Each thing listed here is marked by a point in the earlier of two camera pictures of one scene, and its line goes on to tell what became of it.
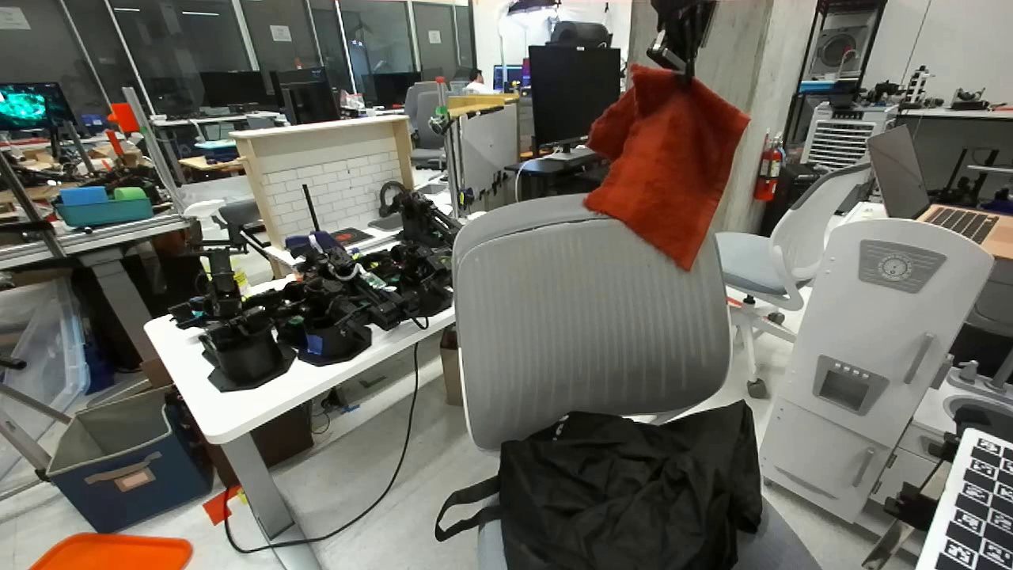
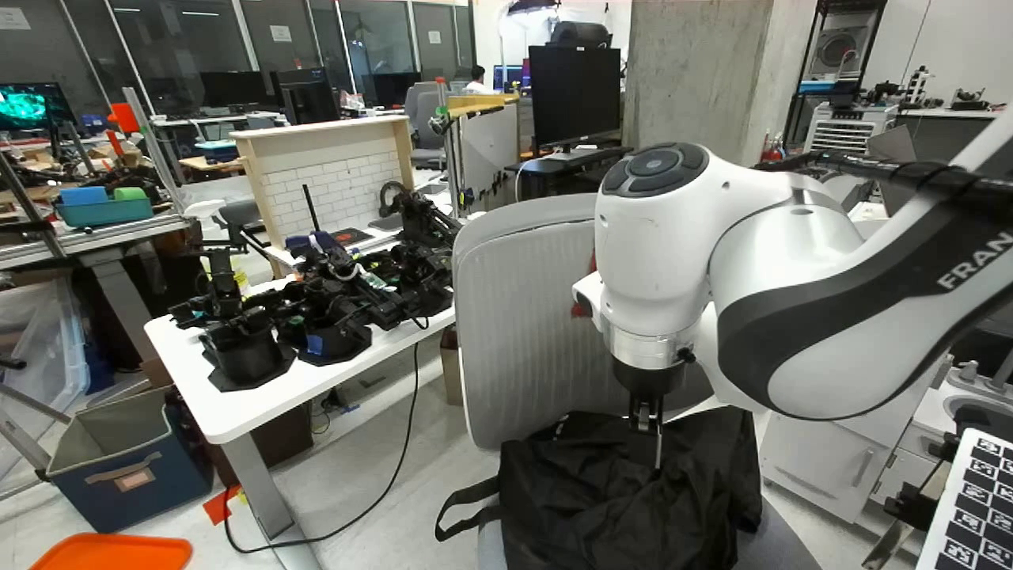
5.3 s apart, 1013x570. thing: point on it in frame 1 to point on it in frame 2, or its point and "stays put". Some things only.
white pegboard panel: (347, 169) stays put
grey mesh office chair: (556, 315) stays put
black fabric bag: (607, 492) stays put
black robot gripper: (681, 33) to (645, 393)
